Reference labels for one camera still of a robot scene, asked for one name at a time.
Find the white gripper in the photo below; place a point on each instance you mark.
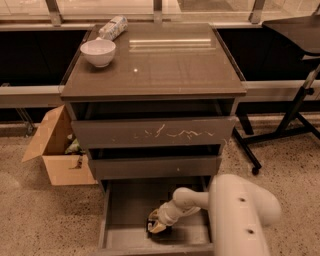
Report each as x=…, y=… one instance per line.
x=165, y=215

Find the grey middle drawer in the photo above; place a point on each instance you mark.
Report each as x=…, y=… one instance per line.
x=104, y=169

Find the green packets inside box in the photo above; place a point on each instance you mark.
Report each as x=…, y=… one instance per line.
x=73, y=146

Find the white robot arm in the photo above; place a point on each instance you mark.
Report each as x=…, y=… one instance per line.
x=238, y=211

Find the white blue snack bag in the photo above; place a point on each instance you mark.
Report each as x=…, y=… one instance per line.
x=113, y=28

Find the white ceramic bowl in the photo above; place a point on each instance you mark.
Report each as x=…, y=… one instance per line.
x=99, y=53

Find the black rxbar chocolate bar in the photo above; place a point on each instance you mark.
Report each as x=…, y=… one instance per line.
x=155, y=227

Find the grey top drawer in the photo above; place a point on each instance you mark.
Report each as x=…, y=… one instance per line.
x=134, y=133

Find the dark grey drawer cabinet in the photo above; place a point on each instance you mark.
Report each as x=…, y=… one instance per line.
x=160, y=71

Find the grey open bottom drawer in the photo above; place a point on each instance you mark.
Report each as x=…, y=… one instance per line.
x=128, y=203

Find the open cardboard box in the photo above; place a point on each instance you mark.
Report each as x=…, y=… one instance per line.
x=50, y=142

